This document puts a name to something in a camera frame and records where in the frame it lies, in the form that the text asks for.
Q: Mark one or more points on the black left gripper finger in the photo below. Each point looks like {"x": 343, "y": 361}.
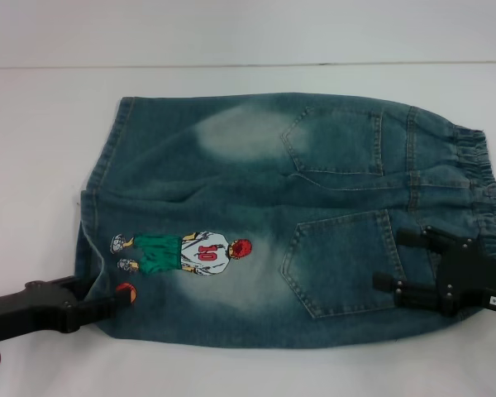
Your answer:
{"x": 99, "y": 312}

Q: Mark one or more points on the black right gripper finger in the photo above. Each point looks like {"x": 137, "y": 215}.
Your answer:
{"x": 417, "y": 297}
{"x": 425, "y": 240}

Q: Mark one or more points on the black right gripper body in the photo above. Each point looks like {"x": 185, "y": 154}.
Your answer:
{"x": 467, "y": 277}

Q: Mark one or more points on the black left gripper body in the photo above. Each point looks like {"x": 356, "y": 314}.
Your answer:
{"x": 25, "y": 314}

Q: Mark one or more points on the blue denim shorts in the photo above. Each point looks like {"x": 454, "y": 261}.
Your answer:
{"x": 239, "y": 186}

